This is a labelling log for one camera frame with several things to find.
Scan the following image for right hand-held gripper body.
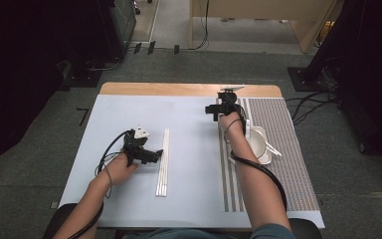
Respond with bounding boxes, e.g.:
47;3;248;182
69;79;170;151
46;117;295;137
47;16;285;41
216;85;247;117

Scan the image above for left hand-held gripper cable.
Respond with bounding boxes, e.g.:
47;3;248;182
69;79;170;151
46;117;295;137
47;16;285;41
69;128;135;239

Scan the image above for wooden table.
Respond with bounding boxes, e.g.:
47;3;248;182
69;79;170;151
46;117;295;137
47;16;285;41
98;82;284;99

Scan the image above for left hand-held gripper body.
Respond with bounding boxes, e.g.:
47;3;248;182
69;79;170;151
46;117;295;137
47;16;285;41
122;125;153;167

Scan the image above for white square plate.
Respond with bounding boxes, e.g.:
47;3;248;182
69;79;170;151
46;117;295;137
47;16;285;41
227;125;273;166

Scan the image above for person's grey-blue clothing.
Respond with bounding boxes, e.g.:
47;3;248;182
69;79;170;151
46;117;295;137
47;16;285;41
122;223;296;239

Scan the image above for grey floor cable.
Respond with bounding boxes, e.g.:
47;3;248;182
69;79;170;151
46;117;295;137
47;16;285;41
88;55;127;73

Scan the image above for row of white chopsticks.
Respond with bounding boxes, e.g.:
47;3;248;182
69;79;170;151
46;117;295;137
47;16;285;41
155;128;171;197

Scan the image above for long white chopstick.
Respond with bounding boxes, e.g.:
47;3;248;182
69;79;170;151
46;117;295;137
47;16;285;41
264;145;280;158
265;142;284;156

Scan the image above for black corner tape mark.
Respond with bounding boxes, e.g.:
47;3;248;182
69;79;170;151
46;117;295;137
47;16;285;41
76;107;91;127

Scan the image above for yellow object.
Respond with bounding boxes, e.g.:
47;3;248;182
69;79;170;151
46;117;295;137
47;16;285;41
320;20;336;42

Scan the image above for person's right hand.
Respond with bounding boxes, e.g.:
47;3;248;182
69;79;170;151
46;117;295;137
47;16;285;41
218;112;247;142

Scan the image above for light wooden desk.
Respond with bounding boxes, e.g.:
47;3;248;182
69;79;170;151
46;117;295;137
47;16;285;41
188;0;341;54

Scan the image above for black floor cables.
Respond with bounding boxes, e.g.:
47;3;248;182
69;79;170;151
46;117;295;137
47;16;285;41
285;89;342;126

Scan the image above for white bowl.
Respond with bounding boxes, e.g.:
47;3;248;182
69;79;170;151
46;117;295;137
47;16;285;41
248;127;268;161

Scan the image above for grey striped placemat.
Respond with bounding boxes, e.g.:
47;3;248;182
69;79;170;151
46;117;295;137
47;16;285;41
215;97;321;213

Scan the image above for black stand base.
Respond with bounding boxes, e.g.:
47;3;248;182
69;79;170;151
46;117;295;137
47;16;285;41
63;61;104;89
287;66;333;93

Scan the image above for black hanging cable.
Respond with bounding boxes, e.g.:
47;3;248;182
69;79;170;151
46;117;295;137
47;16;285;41
192;0;211;52

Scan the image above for person's left hand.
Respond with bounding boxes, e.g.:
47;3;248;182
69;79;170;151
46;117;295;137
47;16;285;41
103;153;139;187

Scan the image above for dark curtain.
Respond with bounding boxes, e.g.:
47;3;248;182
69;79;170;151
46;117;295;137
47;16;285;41
0;0;127;177
306;0;382;168

